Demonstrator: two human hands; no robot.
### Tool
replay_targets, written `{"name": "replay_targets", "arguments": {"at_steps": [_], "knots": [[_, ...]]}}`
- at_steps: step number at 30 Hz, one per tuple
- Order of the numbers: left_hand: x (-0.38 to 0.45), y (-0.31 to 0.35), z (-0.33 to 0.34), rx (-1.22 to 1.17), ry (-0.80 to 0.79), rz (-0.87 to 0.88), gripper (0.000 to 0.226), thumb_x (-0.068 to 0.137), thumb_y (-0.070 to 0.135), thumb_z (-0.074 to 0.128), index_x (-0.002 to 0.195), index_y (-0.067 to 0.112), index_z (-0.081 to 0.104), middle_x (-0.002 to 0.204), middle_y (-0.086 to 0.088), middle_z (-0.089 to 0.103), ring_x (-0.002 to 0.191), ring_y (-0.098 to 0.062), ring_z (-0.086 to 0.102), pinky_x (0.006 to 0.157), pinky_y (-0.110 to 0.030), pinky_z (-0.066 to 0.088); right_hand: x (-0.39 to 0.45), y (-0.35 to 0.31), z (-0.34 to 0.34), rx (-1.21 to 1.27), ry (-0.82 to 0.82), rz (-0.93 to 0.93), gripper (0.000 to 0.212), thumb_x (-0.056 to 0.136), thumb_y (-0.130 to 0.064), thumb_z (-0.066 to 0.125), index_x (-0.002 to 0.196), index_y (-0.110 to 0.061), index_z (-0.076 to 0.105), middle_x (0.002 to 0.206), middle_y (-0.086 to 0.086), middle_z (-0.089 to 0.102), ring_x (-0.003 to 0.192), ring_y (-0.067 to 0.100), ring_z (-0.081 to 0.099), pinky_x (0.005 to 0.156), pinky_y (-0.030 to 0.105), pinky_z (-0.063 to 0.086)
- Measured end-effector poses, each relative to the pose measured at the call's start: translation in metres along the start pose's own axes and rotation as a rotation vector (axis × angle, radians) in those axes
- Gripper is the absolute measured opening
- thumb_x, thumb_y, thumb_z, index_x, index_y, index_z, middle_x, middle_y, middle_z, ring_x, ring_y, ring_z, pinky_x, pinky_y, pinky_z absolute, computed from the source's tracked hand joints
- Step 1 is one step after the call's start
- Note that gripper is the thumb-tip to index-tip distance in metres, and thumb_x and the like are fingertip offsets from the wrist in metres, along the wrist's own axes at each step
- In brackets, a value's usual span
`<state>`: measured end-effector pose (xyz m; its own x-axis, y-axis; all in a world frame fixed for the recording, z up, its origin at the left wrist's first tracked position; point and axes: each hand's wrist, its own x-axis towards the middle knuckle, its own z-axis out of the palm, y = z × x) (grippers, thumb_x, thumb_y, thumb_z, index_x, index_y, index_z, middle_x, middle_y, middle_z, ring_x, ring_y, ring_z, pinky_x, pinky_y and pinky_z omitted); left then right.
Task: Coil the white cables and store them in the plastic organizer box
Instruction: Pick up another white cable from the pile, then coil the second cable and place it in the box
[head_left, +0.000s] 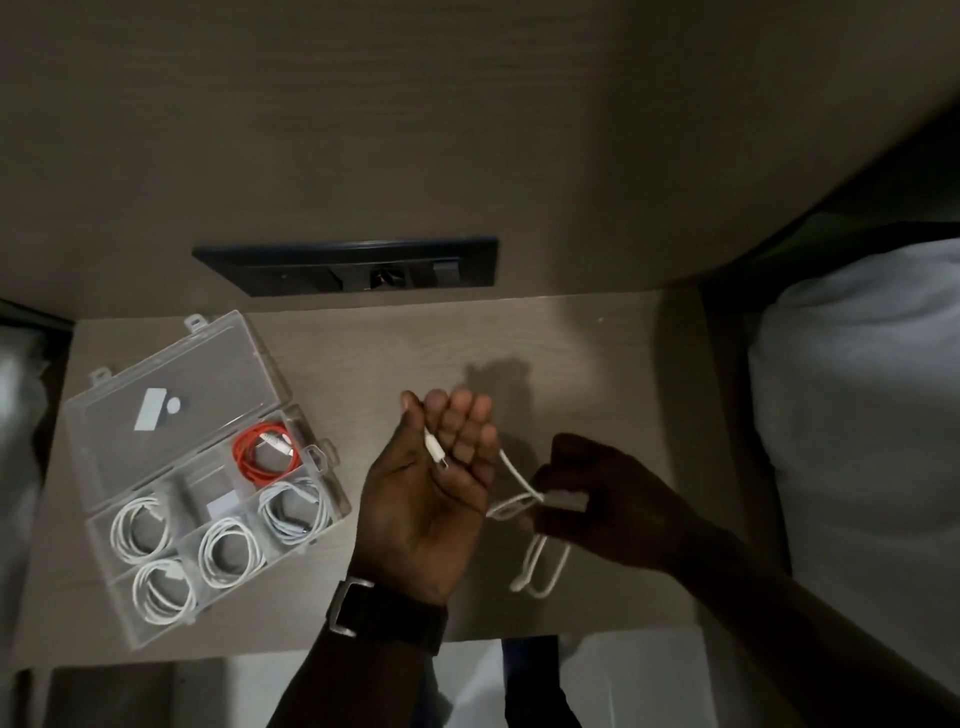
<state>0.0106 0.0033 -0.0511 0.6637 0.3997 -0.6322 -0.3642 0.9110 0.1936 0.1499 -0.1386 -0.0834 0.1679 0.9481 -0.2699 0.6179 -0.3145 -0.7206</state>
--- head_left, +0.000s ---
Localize clear plastic organizer box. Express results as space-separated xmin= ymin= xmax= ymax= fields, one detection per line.
xmin=61 ymin=310 xmax=353 ymax=651

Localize orange coiled cable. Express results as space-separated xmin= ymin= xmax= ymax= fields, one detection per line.
xmin=231 ymin=421 xmax=303 ymax=489

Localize person's right forearm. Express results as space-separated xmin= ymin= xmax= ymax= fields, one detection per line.
xmin=671 ymin=523 xmax=960 ymax=728

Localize white sticker label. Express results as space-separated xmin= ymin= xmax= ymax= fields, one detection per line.
xmin=134 ymin=387 xmax=182 ymax=432

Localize person's left forearm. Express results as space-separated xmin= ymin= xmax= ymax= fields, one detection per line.
xmin=266 ymin=621 xmax=445 ymax=728

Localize person's right hand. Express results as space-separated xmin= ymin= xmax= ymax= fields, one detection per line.
xmin=525 ymin=432 xmax=705 ymax=580

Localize person's left hand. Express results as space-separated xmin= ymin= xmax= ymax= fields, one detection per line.
xmin=348 ymin=388 xmax=501 ymax=607

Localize white coiled cable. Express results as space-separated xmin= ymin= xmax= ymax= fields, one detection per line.
xmin=197 ymin=516 xmax=266 ymax=591
xmin=132 ymin=558 xmax=198 ymax=627
xmin=109 ymin=494 xmax=173 ymax=566
xmin=257 ymin=478 xmax=332 ymax=547

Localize black wall socket panel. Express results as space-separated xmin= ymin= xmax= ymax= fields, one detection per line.
xmin=191 ymin=237 xmax=501 ymax=299

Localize white charging cable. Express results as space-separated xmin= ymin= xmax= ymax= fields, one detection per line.
xmin=423 ymin=428 xmax=588 ymax=601

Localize person's dark blue trouser leg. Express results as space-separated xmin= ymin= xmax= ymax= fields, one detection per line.
xmin=501 ymin=635 xmax=585 ymax=728

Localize black wrist watch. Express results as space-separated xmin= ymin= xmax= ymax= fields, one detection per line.
xmin=325 ymin=575 xmax=450 ymax=658

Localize white pillow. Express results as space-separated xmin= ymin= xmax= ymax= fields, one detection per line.
xmin=747 ymin=237 xmax=960 ymax=695

